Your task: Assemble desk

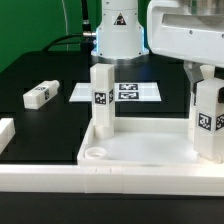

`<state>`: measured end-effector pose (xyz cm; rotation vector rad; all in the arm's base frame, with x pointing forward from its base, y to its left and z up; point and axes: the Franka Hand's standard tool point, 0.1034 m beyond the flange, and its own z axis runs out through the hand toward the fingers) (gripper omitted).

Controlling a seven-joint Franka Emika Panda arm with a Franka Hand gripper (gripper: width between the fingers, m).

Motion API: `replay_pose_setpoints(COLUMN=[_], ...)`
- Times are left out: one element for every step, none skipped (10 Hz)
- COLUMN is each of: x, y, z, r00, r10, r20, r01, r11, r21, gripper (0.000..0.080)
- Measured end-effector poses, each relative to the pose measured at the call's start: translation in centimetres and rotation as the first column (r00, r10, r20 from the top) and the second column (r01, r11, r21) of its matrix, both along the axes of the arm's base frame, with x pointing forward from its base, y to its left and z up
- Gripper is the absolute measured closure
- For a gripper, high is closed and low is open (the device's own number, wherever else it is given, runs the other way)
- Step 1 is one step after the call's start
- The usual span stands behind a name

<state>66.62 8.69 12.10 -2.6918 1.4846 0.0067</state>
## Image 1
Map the white desk top tray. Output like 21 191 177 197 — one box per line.
77 117 221 167

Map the white marker base plate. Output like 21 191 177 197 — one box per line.
69 82 161 102

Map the white front obstacle bar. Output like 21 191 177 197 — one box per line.
0 165 224 196

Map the white left obstacle block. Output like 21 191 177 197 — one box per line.
0 118 15 154

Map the black cable with connector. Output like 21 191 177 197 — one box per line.
41 0 98 53

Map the thin white cable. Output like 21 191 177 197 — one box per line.
61 0 70 52

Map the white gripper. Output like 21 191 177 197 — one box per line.
147 0 224 95

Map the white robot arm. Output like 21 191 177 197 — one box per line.
92 0 224 83

